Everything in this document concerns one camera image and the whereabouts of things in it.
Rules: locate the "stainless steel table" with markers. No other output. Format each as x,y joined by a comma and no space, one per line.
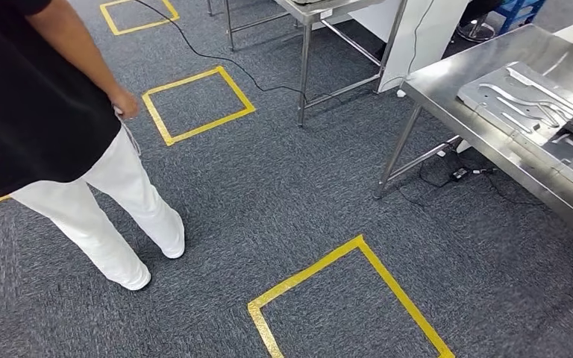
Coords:
316,12

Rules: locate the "stainless steel workbench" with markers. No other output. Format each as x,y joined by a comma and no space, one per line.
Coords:
504,49

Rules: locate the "chrome stool base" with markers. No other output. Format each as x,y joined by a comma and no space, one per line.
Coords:
475,30

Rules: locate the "black power adapter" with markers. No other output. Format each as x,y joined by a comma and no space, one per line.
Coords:
459,174

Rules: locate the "person's hand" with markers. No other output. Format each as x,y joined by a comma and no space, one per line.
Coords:
126,104

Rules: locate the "person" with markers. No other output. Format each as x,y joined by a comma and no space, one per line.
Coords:
44,99

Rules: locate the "stamped metal plate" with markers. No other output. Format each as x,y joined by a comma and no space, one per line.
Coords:
494,96

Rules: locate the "person's forearm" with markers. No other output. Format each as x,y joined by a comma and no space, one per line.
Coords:
74,44

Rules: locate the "white desk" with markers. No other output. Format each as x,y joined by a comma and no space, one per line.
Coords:
444,39

